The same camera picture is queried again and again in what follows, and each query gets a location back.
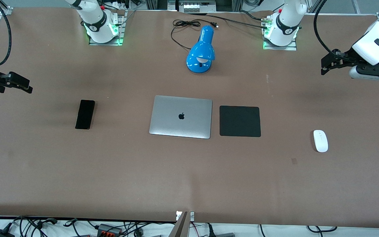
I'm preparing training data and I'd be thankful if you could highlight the black smartphone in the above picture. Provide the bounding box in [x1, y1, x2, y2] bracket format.
[75, 100, 95, 130]

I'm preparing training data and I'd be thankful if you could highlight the white computer mouse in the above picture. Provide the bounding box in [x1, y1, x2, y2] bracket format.
[313, 130, 329, 153]

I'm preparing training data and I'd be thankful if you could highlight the black mouse pad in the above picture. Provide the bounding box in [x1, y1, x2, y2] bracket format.
[219, 106, 261, 137]

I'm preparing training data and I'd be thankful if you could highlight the blue desk lamp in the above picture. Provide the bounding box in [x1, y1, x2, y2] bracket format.
[186, 25, 216, 74]

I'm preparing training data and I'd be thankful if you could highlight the white power strip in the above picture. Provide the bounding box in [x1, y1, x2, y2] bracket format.
[183, 0, 216, 13]

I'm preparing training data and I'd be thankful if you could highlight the silver closed laptop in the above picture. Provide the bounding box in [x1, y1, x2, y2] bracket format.
[149, 95, 213, 139]

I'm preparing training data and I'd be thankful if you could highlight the orange black connector block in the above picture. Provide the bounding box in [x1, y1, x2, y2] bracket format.
[97, 224, 122, 237]

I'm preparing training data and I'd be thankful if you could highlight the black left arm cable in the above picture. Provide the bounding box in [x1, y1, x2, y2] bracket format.
[314, 0, 343, 56]

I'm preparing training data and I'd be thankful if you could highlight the aluminium arm base plate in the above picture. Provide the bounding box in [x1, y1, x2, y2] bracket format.
[263, 13, 297, 51]
[88, 10, 126, 46]

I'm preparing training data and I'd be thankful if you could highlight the black base power cable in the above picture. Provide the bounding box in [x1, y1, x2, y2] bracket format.
[206, 14, 269, 29]

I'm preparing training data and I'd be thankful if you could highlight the black lamp cord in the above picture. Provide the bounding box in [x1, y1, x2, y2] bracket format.
[171, 19, 218, 50]

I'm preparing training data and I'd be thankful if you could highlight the black looped cable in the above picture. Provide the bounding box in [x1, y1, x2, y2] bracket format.
[306, 225, 338, 233]

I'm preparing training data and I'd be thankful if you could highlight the small metal bracket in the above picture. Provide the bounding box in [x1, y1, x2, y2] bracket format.
[176, 211, 195, 221]

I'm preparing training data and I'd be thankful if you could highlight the brown slanted post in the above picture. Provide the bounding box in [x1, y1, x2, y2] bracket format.
[169, 212, 189, 237]

